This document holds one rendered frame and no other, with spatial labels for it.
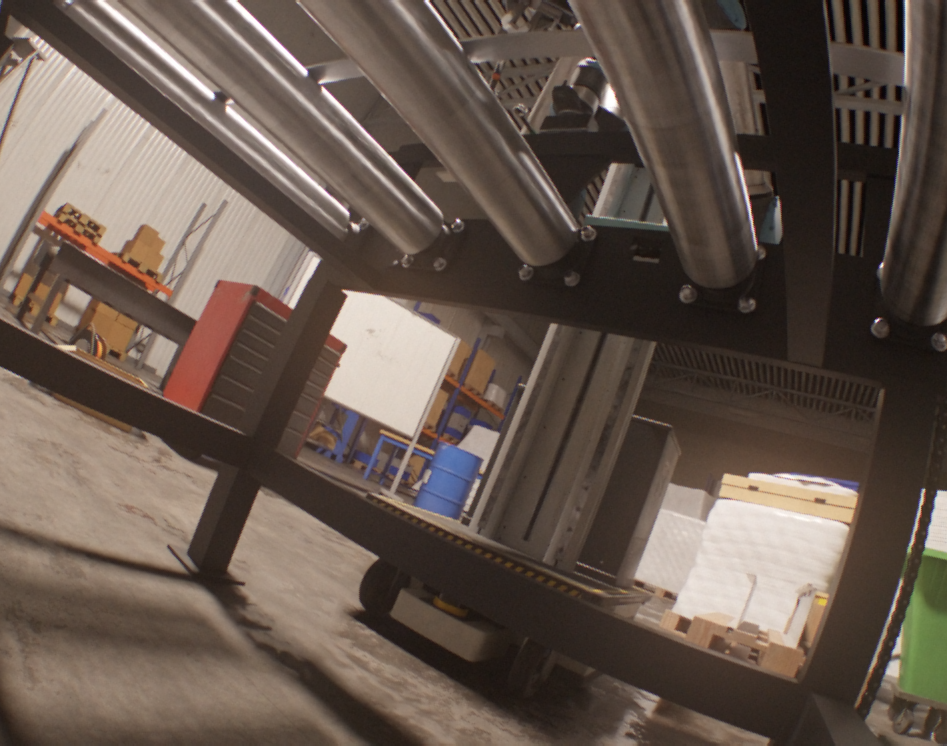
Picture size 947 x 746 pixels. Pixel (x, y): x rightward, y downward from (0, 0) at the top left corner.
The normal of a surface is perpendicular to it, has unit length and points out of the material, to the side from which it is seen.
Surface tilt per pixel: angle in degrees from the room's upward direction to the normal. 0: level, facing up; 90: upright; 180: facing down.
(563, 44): 180
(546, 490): 90
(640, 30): 160
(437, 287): 90
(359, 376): 90
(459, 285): 90
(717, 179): 138
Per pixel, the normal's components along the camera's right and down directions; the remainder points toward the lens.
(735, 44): -0.38, 0.90
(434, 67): 0.47, 0.63
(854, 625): -0.49, -0.39
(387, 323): 0.50, 0.02
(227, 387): 0.78, 0.19
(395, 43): 0.24, 0.80
